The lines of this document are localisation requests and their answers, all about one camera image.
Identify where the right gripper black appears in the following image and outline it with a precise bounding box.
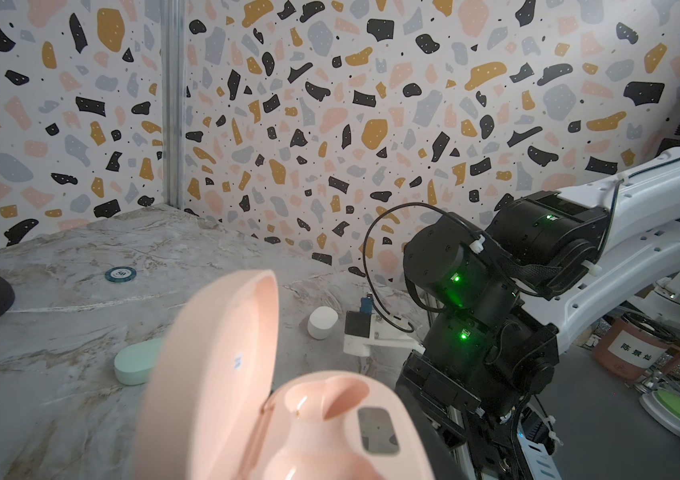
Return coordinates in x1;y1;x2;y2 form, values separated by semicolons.
396;350;532;432

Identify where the small black ring marker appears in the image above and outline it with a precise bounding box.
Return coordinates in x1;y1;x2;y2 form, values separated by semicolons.
104;266;137;283

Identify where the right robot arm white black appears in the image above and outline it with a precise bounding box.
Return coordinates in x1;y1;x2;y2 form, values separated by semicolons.
396;147;680;479

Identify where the white earbud charging case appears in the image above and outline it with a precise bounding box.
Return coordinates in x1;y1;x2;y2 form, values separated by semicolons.
307;306;339;340

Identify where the pink white earbud case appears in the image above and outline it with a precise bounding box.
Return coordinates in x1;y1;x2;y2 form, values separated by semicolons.
134;270;434;479

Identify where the red labelled container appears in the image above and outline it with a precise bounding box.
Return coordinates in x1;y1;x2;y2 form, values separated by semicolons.
593;312;680;382

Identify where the mint green earbud case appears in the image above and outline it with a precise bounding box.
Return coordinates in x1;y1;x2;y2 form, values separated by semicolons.
113;338;164;386

